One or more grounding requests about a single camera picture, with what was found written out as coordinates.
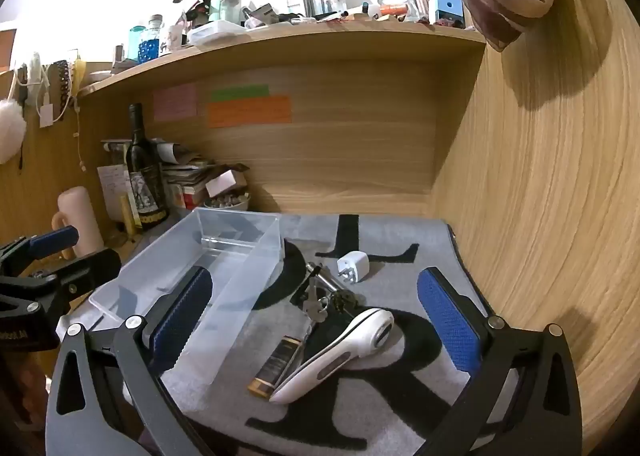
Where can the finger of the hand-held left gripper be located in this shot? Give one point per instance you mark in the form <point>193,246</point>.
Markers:
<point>90,266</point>
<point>50,240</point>

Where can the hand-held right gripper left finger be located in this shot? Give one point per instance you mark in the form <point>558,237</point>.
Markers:
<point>182,316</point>

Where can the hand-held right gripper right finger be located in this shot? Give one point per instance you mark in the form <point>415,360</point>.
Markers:
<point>447,316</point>

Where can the clear plastic organizer box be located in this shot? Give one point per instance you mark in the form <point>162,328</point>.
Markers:
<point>225,226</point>

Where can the brown and black lighter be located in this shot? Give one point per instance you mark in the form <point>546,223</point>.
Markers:
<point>277,363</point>

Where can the white handheld device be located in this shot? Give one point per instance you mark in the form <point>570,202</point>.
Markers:
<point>345,346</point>

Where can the bunch of keys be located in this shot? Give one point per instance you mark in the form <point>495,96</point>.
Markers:
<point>316,308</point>

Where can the cream mug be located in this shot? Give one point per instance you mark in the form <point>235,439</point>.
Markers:
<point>80,216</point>

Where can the grey mat with black letters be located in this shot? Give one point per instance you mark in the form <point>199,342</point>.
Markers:
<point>400,256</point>

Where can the white paper note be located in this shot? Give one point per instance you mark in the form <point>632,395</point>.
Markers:
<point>112,181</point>

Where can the dark wine bottle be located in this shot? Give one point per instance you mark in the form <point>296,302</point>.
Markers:
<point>145,171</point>

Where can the white fluffy pompom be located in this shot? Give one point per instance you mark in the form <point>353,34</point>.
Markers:
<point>10,129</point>

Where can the white bowl with small items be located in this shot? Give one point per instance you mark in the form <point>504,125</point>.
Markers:
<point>227,202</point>

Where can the white hanging tag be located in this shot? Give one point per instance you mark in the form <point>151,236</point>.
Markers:
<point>46,115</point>

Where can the stack of magazines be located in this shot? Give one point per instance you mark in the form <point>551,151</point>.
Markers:
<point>185,171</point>

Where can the small white cardboard box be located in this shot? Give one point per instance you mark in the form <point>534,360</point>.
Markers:
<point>225,181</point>

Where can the pink sticky note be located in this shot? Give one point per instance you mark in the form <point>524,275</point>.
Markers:
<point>174,102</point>

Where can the orange sticky note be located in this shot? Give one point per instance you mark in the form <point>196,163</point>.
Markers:
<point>249,111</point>

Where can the blue plastic bottle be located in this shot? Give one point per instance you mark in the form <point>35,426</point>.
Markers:
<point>136,42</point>

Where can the glass bottle with blue dots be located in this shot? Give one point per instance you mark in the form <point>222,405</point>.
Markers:
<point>152,36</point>

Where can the green sticky note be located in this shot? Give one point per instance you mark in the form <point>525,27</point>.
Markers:
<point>240,93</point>

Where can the white cup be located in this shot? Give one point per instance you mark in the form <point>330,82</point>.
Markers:
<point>173,39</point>

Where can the white plastic container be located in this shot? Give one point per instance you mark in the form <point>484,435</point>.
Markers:
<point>216,31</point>

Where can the wooden shelf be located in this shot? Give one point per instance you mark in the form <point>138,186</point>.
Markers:
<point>300,36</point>

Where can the blue box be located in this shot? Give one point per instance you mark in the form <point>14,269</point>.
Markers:
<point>448,7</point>

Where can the round glass jar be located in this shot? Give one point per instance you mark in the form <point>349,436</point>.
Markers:
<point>395,4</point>

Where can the white wall charger plug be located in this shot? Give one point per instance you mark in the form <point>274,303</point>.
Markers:
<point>352,268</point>

